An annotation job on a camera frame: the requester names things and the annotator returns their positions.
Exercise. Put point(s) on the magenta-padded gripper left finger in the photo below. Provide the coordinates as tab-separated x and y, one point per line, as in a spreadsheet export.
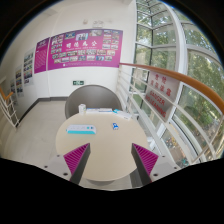
77	158

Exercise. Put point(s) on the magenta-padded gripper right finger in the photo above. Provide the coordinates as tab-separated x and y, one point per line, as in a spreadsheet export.
146	159

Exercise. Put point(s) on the grey round-backed chair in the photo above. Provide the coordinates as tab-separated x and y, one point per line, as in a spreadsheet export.
93	96

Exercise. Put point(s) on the clear warning sign red lettering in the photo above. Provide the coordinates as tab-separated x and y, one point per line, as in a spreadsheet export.
161	95

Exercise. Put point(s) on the green exit sign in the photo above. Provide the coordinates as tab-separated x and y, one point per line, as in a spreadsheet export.
78	82

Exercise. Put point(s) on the white stair railing wooden handrail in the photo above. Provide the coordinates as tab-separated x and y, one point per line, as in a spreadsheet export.
9	108

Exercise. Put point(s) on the white railing with wooden handrail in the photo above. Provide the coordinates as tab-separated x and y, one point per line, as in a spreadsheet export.
186	80

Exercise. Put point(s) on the white photo wall poster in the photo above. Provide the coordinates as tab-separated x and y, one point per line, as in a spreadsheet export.
19	81
28	67

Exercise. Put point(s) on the large magenta photo wall poster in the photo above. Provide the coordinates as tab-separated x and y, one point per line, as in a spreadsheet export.
85	50

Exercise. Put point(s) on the narrow magenta text wall poster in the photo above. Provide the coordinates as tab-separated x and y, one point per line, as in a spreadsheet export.
41	55

